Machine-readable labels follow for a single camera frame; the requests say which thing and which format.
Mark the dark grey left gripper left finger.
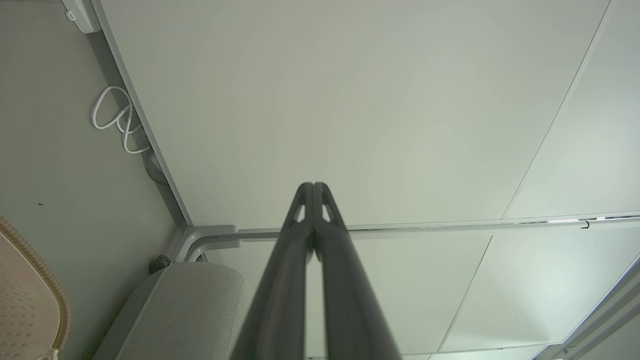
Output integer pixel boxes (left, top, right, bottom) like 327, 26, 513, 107
230, 182, 315, 360

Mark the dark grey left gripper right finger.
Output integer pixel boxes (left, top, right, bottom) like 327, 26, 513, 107
313, 182, 404, 360

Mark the grey fabric sofa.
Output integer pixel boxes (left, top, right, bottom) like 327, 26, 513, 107
92, 262, 255, 360

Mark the small dark round foot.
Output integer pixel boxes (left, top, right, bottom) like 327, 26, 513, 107
148, 254, 172, 275

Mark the cream perforated laundry basket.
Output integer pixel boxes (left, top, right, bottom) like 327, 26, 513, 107
0, 216, 71, 360

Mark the grey metal frame rail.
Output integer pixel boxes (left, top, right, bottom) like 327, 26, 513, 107
532, 257, 640, 360
172, 214, 640, 264

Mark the white looped cable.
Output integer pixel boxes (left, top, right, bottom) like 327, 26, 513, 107
91, 85, 152, 155

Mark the white plastic wall box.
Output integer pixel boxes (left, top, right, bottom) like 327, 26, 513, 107
61, 0, 103, 35

